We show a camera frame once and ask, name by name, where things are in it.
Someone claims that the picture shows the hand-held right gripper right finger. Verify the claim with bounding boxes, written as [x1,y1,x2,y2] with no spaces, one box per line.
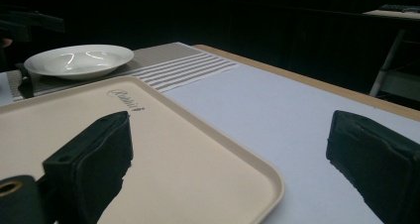
[325,109,420,224]

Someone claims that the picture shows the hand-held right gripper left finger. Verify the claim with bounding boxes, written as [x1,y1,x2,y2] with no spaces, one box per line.
[42,110,135,224]

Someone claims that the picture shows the white shallow plate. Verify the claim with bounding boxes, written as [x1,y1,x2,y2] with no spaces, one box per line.
[23,44,136,81]

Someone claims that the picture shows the metal stand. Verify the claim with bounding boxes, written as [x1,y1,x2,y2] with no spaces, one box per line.
[368,28,420,102]

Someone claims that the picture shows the beige plastic tray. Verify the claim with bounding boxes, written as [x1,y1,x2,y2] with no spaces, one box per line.
[0,75,286,224]

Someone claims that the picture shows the grey striped placemat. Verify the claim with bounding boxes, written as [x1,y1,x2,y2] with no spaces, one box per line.
[6,42,240,103]

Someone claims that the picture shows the background desk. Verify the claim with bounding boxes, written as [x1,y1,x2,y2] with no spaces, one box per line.
[362,9,420,21]

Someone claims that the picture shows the dark keyboard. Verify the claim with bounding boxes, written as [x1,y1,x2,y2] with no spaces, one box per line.
[378,3,420,14]

